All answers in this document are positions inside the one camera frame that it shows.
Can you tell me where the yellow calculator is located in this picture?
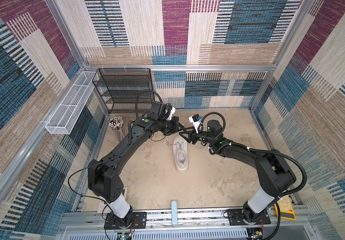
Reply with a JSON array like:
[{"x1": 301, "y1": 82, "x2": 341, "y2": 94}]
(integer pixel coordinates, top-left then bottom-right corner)
[{"x1": 274, "y1": 195, "x2": 296, "y2": 221}]

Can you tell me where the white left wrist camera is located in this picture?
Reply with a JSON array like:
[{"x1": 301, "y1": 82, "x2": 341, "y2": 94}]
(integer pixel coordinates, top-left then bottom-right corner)
[{"x1": 165, "y1": 105, "x2": 176, "y2": 121}]

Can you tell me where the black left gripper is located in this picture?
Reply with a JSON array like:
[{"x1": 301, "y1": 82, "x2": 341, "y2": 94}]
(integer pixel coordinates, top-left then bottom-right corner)
[{"x1": 157, "y1": 117, "x2": 184, "y2": 136}]

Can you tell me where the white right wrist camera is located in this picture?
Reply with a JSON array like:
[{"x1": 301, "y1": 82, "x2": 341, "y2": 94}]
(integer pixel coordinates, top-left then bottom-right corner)
[{"x1": 189, "y1": 114, "x2": 203, "y2": 134}]

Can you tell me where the white canvas sneaker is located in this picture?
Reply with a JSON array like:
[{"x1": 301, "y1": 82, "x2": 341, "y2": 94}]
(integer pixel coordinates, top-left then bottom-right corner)
[{"x1": 172, "y1": 136, "x2": 188, "y2": 173}]

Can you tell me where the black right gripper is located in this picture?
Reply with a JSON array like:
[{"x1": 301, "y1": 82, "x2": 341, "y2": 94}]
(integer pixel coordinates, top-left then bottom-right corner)
[{"x1": 179, "y1": 125, "x2": 214, "y2": 145}]

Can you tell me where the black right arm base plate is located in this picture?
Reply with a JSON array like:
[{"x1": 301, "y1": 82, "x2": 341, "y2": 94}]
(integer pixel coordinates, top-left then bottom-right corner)
[{"x1": 223, "y1": 209, "x2": 271, "y2": 226}]

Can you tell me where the light blue handle bar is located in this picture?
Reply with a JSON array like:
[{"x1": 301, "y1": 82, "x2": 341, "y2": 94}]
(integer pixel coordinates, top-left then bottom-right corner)
[{"x1": 171, "y1": 201, "x2": 178, "y2": 227}]

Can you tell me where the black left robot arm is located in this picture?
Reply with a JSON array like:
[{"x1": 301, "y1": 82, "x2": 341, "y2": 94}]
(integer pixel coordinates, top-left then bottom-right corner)
[{"x1": 88, "y1": 101, "x2": 184, "y2": 226}]

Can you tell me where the white wire mesh basket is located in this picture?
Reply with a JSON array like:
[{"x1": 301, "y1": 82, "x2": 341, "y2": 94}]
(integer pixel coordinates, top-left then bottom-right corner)
[{"x1": 45, "y1": 72, "x2": 95, "y2": 135}]

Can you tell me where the black wire mesh shelf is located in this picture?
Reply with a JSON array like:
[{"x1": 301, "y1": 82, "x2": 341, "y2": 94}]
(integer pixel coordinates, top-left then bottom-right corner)
[{"x1": 93, "y1": 68, "x2": 155, "y2": 114}]

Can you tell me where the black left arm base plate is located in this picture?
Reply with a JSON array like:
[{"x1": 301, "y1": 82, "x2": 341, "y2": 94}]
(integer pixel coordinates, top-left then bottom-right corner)
[{"x1": 104, "y1": 212, "x2": 147, "y2": 230}]

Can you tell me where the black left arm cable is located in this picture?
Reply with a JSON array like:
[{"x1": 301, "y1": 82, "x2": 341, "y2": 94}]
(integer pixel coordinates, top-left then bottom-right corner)
[{"x1": 135, "y1": 89, "x2": 164, "y2": 121}]

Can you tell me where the clear tube of coloured pencils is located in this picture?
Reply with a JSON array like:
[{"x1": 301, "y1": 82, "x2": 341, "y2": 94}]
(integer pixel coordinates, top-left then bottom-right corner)
[{"x1": 109, "y1": 117, "x2": 128, "y2": 142}]

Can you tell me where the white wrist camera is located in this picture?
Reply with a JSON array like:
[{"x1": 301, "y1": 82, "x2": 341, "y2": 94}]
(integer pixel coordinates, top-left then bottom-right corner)
[
  {"x1": 165, "y1": 105, "x2": 176, "y2": 121},
  {"x1": 189, "y1": 114, "x2": 203, "y2": 134}
]

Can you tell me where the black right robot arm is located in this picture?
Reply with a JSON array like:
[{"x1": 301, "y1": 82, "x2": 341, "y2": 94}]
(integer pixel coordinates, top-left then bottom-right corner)
[{"x1": 179, "y1": 120, "x2": 296, "y2": 224}]

